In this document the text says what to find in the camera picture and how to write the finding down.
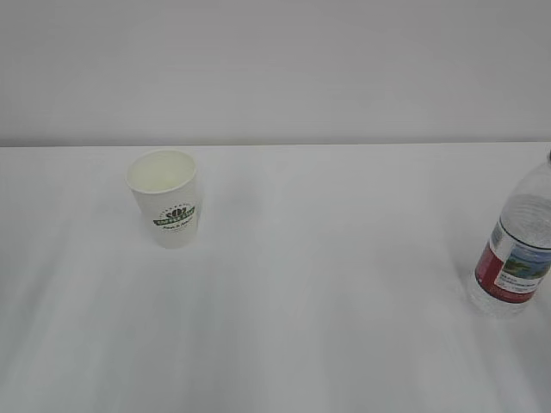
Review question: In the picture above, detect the clear plastic water bottle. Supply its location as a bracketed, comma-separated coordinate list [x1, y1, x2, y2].
[467, 159, 550, 317]

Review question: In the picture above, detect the white paper coffee cup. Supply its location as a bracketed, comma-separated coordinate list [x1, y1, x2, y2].
[126, 149, 201, 249]

